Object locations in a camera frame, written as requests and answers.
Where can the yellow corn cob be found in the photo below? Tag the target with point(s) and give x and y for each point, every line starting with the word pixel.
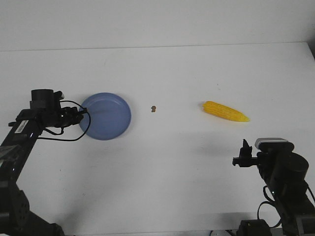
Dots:
pixel 224 112

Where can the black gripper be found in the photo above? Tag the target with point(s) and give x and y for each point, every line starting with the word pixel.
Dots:
pixel 65 117
pixel 245 158

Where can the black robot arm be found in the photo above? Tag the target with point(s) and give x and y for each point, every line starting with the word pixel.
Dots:
pixel 283 172
pixel 16 218

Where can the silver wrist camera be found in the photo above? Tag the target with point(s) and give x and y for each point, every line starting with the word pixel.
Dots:
pixel 261 141

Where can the white object at table edge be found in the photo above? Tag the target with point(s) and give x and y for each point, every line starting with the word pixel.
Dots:
pixel 220 233

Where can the blue round plate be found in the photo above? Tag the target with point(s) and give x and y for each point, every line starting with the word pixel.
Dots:
pixel 108 116

